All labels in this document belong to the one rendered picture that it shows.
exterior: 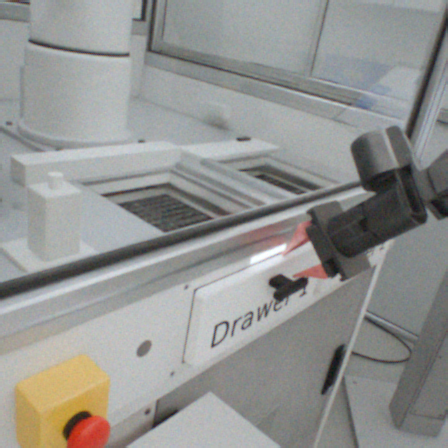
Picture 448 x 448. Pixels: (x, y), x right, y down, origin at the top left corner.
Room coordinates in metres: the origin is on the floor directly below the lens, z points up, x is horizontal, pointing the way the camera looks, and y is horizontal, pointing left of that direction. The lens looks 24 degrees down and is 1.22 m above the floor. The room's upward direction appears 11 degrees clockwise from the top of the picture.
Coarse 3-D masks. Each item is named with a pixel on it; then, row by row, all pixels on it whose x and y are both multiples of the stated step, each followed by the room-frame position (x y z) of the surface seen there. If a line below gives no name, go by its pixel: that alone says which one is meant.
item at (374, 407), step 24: (432, 312) 1.33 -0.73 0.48; (432, 336) 1.27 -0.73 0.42; (408, 360) 1.35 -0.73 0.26; (432, 360) 1.25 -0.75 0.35; (360, 384) 1.46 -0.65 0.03; (384, 384) 1.49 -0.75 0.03; (408, 384) 1.29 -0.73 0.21; (432, 384) 1.25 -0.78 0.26; (360, 408) 1.33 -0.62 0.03; (384, 408) 1.34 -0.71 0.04; (408, 408) 1.25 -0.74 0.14; (432, 408) 1.25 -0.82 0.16; (360, 432) 1.21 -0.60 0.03; (384, 432) 1.23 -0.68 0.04; (408, 432) 1.24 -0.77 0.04; (432, 432) 1.25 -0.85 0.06
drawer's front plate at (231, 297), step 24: (264, 264) 0.57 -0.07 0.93; (288, 264) 0.60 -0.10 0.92; (312, 264) 0.67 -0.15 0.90; (216, 288) 0.49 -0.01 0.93; (240, 288) 0.52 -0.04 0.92; (264, 288) 0.56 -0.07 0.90; (312, 288) 0.69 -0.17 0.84; (192, 312) 0.47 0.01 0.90; (216, 312) 0.48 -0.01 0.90; (240, 312) 0.53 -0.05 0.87; (264, 312) 0.58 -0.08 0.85; (192, 336) 0.47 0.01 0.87; (216, 336) 0.49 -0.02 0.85; (240, 336) 0.54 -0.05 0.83; (192, 360) 0.46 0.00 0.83
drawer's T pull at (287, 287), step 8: (272, 280) 0.56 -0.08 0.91; (280, 280) 0.57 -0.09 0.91; (288, 280) 0.57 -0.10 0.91; (296, 280) 0.57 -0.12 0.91; (304, 280) 0.58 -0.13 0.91; (280, 288) 0.54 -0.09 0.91; (288, 288) 0.55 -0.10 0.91; (296, 288) 0.56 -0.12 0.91; (280, 296) 0.53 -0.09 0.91; (288, 296) 0.55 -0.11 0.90
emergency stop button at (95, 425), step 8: (96, 416) 0.30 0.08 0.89; (80, 424) 0.29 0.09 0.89; (88, 424) 0.29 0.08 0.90; (96, 424) 0.29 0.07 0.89; (104, 424) 0.29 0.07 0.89; (72, 432) 0.28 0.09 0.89; (80, 432) 0.28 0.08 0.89; (88, 432) 0.28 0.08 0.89; (96, 432) 0.28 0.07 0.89; (104, 432) 0.29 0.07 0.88; (72, 440) 0.27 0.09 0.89; (80, 440) 0.27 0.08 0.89; (88, 440) 0.28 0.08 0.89; (96, 440) 0.28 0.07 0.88; (104, 440) 0.29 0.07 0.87
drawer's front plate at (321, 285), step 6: (378, 246) 0.89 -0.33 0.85; (384, 246) 0.92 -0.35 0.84; (378, 252) 0.90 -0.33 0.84; (384, 252) 0.93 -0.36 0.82; (372, 258) 0.88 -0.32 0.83; (336, 276) 0.75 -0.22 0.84; (318, 282) 0.72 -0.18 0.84; (324, 282) 0.72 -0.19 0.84; (330, 282) 0.74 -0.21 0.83; (336, 282) 0.76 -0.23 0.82; (318, 288) 0.72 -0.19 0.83; (324, 288) 0.72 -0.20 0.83
